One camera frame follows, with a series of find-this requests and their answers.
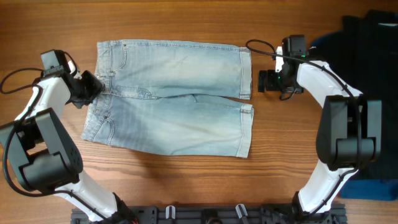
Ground light blue denim shorts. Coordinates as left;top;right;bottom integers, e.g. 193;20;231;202
81;39;254;158

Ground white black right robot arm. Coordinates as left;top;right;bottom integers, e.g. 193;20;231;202
257;35;382;223

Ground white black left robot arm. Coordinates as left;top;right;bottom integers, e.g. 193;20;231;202
1;49;139;223

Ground blue cloth under pile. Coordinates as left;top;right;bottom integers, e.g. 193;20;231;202
310;30;398;202

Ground dark navy shirt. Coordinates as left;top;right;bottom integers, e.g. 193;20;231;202
311;9;397;179

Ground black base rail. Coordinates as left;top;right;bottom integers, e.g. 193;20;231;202
70;204;348;224

